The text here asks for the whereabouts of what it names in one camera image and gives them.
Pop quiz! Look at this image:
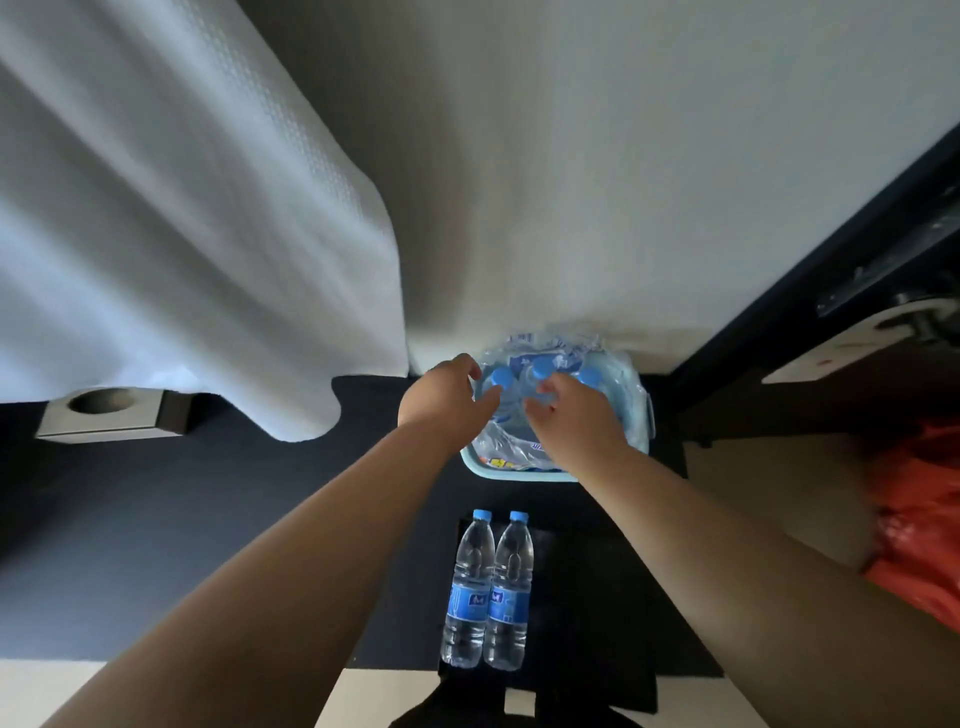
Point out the black door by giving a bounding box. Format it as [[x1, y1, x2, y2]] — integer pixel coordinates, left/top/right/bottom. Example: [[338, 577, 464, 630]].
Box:
[[667, 123, 960, 445]]

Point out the empty beige tissue box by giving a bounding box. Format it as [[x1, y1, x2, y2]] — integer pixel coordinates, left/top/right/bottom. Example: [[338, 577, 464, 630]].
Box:
[[35, 387, 195, 445]]

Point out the person's left forearm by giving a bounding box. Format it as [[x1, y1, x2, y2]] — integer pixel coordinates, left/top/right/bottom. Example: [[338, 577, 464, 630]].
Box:
[[41, 419, 470, 728]]

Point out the person's black clothing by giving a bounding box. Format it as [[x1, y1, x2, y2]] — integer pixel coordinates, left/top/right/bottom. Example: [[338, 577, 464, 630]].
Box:
[[388, 674, 646, 728]]

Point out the dark metal door handle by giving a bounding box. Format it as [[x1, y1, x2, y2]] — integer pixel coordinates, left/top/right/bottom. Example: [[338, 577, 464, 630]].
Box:
[[877, 296, 960, 345]]

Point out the white door hanger sign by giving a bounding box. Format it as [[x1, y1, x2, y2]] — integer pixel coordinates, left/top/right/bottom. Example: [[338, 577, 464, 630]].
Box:
[[761, 298, 960, 386]]

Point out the person's left hand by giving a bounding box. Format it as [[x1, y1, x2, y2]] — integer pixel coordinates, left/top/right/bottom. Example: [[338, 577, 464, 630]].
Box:
[[397, 353, 504, 455]]

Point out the person's right forearm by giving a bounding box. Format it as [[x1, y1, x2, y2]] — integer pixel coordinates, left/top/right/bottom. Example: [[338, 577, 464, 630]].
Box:
[[569, 446, 960, 728]]

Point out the black table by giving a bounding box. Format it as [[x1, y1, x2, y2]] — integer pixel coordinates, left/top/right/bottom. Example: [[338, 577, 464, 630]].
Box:
[[0, 374, 725, 680]]

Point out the white hanging cloth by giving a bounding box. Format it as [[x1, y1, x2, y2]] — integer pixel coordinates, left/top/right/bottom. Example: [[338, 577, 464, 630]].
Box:
[[0, 0, 410, 444]]

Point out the metal door lock plate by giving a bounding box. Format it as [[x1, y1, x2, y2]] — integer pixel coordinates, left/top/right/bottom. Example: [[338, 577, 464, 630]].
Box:
[[817, 202, 960, 318]]

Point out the light blue plastic basket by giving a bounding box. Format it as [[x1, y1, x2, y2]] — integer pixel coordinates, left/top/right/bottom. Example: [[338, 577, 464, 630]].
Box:
[[458, 359, 658, 483]]

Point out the black tray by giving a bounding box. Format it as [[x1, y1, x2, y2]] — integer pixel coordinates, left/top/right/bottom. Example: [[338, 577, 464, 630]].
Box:
[[438, 517, 661, 715]]

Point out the red plastic bag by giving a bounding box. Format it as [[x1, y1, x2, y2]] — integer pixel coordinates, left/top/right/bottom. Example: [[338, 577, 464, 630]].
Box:
[[869, 419, 960, 526], [862, 517, 960, 635]]

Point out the group of water bottles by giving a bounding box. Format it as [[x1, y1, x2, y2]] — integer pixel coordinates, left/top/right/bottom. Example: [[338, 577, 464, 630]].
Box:
[[472, 333, 651, 474]]

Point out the person's right hand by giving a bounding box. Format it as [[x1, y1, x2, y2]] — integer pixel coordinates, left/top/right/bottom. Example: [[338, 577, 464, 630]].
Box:
[[522, 372, 635, 478]]

